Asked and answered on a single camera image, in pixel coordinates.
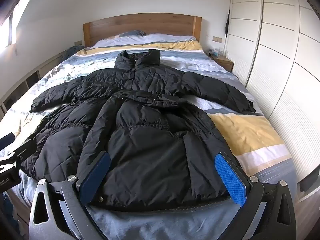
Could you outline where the window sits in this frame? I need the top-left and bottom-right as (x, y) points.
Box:
(0, 0), (28, 48)

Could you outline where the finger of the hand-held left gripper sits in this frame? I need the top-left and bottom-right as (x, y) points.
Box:
(0, 132), (16, 153)
(9, 139), (37, 163)

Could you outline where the dark teal cloth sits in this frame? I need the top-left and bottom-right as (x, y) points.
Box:
(61, 45), (85, 62)

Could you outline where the striped duvet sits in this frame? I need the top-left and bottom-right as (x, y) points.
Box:
(0, 34), (298, 240)

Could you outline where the low wall shelf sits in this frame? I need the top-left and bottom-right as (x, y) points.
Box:
(0, 52), (64, 115)

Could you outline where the blue-grey pillow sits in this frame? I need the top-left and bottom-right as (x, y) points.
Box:
(114, 30), (147, 38)

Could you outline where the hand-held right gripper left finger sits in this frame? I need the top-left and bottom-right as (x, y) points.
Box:
(29, 152), (112, 240)

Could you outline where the wooden nightstand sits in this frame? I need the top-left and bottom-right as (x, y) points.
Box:
(212, 55), (235, 72)

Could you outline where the wooden bed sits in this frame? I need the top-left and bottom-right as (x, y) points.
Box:
(0, 13), (300, 240)

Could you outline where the white wardrobe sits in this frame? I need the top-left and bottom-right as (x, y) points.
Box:
(224, 0), (320, 228)

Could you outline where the black down jacket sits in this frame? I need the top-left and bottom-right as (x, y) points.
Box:
(19, 49), (257, 207)

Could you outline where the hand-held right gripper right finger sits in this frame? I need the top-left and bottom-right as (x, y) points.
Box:
(214, 152), (297, 240)

